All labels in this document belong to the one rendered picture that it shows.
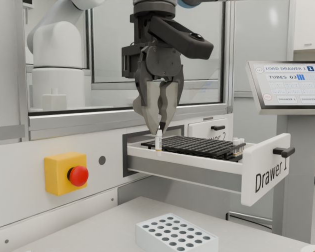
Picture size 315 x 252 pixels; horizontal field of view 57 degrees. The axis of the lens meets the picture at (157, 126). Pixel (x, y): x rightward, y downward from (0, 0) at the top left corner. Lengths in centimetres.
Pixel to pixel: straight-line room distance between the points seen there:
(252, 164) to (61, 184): 36
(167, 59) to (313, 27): 361
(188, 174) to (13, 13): 46
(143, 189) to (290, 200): 101
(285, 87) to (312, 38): 252
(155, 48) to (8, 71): 26
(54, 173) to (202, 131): 60
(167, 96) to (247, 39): 199
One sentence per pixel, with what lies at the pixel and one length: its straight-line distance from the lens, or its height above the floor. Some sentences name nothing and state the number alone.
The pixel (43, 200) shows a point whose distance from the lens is 63.
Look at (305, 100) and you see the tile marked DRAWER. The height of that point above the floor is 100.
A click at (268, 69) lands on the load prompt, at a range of 159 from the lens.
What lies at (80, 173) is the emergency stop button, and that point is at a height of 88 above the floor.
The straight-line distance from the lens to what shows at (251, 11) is 249.
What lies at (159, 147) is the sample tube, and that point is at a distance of 50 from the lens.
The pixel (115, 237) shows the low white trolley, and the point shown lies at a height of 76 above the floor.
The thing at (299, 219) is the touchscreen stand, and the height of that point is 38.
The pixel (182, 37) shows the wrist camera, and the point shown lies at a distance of 43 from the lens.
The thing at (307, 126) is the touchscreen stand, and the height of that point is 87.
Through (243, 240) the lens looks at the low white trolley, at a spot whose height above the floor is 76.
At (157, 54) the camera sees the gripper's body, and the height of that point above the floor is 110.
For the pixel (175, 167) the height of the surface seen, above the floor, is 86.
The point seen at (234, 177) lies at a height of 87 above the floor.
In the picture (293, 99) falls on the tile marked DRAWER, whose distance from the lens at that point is 151.
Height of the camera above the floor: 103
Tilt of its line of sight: 7 degrees down
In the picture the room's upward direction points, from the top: straight up
